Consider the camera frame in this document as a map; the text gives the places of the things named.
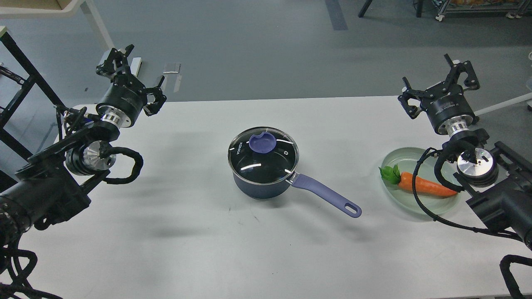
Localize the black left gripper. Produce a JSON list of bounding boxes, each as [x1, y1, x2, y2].
[[96, 45, 167, 128]]

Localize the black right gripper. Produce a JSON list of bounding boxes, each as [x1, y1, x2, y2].
[[398, 54, 480, 135]]

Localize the glass lid with purple knob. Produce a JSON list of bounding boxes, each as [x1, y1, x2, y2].
[[227, 127, 300, 185]]

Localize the blue saucepan with purple handle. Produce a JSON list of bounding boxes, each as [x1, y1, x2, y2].
[[231, 165, 362, 218]]

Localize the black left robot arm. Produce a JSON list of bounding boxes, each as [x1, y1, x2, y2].
[[0, 45, 167, 299]]

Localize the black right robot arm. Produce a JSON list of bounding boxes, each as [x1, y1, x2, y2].
[[398, 54, 532, 249]]

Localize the pale green plate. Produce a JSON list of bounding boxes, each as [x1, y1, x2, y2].
[[381, 147, 460, 215]]

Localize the orange toy carrot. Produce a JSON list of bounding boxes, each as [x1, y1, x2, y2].
[[379, 164, 458, 198]]

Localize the metal wheeled cart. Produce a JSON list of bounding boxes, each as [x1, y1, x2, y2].
[[431, 0, 531, 22]]

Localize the black stand leg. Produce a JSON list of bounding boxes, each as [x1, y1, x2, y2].
[[358, 0, 373, 18]]

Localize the black metal rack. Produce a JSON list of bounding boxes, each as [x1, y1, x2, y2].
[[0, 31, 65, 160]]

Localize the white table frame leg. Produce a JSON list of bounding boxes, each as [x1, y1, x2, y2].
[[0, 0, 142, 102]]

